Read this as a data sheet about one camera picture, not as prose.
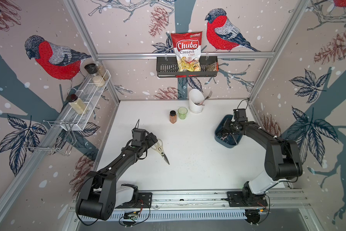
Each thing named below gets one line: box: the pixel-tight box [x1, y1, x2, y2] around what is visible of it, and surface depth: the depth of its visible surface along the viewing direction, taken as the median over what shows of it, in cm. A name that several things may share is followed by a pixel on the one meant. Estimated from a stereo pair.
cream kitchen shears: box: [150, 138, 170, 165], surface depth 94 cm
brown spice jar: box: [169, 110, 178, 124], surface depth 103 cm
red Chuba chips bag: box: [170, 31, 203, 72], surface depth 84 cm
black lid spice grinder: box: [84, 63, 106, 88], surface depth 83 cm
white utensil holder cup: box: [188, 88, 205, 114], surface depth 110 cm
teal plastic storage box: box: [214, 114, 244, 149], surface depth 98 cm
